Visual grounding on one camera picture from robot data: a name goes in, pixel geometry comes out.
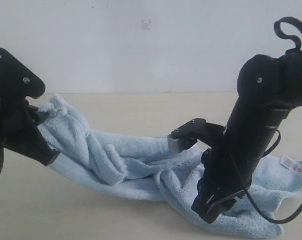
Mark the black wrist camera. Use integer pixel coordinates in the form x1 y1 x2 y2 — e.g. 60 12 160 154
167 118 225 153
0 47 46 102

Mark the light blue fluffy towel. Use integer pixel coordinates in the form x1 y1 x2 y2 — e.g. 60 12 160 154
37 94 302 235

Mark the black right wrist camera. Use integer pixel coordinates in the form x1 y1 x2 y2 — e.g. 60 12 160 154
167 118 225 153

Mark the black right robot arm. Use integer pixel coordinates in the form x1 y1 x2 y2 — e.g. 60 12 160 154
191 50 302 224

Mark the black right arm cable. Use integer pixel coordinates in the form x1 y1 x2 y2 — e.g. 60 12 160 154
210 16 302 225

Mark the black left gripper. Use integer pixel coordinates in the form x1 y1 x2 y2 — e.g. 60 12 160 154
0 98 60 166

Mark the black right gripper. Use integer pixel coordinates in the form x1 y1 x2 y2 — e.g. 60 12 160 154
191 134 243 224

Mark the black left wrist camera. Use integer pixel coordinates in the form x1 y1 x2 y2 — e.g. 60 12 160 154
0 47 46 102

